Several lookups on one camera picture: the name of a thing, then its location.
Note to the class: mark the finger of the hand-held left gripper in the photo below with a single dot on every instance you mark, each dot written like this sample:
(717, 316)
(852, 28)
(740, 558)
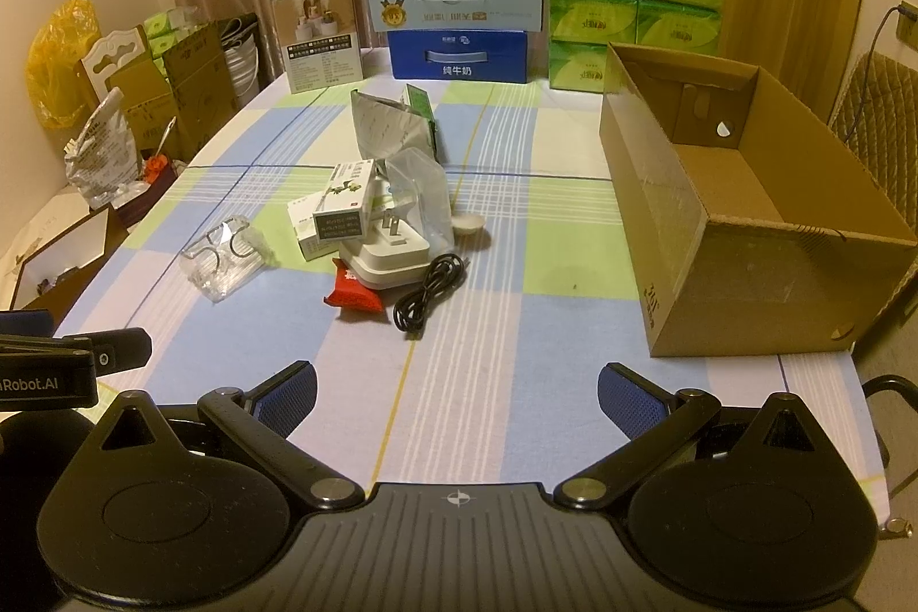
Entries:
(122, 350)

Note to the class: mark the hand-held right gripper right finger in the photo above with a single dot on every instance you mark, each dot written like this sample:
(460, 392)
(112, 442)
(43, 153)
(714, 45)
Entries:
(631, 400)

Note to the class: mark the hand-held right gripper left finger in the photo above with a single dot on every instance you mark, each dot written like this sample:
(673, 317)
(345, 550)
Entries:
(287, 400)

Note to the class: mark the red snack packet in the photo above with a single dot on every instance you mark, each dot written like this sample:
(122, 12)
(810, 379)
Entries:
(351, 293)

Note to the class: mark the clear plastic blister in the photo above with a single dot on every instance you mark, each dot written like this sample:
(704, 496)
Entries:
(226, 261)

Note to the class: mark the white green tablet box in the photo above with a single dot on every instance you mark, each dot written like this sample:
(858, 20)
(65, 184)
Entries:
(305, 225)

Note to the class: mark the white power adapter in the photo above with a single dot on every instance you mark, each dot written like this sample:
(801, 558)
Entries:
(391, 257)

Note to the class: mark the white green spray box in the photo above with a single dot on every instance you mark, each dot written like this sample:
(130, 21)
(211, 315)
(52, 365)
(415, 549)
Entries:
(348, 189)

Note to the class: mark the clear plastic box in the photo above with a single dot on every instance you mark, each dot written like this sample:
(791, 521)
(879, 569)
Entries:
(423, 189)

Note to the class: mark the checked cloth desktop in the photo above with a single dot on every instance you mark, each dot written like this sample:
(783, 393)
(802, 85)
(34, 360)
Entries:
(545, 225)

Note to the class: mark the shallow brown carton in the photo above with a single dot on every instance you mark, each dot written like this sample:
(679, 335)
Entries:
(57, 253)

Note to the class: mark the crumpled silver foil bag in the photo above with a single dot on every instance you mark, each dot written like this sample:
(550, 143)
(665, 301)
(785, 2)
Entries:
(104, 153)

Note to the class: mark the small beige cup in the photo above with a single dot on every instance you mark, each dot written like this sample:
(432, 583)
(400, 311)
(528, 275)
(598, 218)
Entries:
(467, 223)

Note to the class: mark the brown cardboard box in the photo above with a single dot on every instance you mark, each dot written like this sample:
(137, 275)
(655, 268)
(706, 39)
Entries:
(193, 81)

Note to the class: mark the silver foil pouch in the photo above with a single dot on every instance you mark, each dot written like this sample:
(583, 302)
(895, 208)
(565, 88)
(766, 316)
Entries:
(384, 128)

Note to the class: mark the yellow plastic bag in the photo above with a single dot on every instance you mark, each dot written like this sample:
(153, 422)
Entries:
(61, 67)

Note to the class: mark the white cutout cardboard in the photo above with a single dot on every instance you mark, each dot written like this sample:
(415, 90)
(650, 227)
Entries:
(115, 53)

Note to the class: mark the white ribbed container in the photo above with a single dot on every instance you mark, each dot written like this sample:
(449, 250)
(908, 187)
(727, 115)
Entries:
(242, 71)

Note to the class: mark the loose green tissue packet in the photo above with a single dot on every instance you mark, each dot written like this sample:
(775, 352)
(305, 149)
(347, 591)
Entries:
(168, 24)

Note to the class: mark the white product box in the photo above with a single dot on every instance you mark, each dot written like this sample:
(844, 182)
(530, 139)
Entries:
(319, 38)

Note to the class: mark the dark blue milk carton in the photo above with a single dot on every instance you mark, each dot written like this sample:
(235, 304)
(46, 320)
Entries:
(459, 56)

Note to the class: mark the stack of green tissue packs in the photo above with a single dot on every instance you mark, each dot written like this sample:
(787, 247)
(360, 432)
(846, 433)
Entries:
(595, 17)

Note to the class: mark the quilted chair cover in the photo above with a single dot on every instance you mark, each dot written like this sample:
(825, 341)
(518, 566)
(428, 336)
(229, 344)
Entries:
(882, 96)

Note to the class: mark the wall socket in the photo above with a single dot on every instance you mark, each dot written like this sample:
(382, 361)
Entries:
(907, 28)

